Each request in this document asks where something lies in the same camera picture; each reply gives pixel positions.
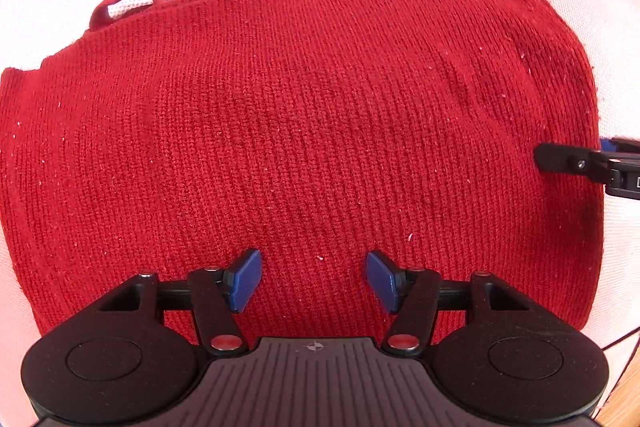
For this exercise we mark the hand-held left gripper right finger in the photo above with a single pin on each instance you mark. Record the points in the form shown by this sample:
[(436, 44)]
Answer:
[(381, 281)]

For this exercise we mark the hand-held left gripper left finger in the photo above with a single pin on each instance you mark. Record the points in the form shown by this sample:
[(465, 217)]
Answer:
[(246, 279)]

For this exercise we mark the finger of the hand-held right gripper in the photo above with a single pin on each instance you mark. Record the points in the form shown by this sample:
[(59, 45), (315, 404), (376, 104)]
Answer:
[(565, 159), (617, 144)]

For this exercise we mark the red knit sweater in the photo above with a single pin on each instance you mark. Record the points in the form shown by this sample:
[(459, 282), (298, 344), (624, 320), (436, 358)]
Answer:
[(300, 132)]

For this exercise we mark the red foam floor mat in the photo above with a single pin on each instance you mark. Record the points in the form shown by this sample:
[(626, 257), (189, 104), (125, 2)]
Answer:
[(615, 57)]

